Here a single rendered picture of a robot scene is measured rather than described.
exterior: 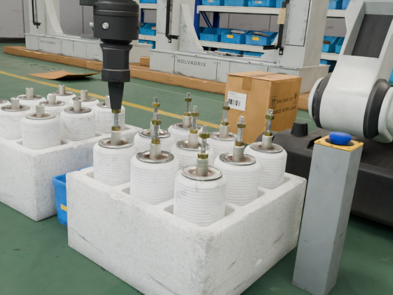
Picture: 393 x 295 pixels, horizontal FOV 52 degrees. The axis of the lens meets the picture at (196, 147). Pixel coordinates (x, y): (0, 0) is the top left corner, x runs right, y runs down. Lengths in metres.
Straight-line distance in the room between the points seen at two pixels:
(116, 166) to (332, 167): 0.43
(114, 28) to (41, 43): 4.32
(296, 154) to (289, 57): 1.84
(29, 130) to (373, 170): 0.88
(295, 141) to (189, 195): 0.57
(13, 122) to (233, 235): 0.70
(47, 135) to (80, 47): 3.42
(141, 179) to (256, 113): 1.09
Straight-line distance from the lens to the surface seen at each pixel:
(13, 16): 7.60
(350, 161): 0.77
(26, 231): 1.08
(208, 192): 0.69
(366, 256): 1.08
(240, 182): 0.78
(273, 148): 0.92
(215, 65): 3.22
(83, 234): 0.92
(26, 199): 1.12
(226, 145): 0.93
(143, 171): 0.76
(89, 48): 4.35
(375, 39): 1.12
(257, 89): 1.77
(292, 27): 2.96
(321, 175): 0.78
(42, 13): 5.30
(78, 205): 0.90
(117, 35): 0.80
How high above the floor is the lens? 0.51
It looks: 17 degrees down
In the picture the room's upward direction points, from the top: 4 degrees clockwise
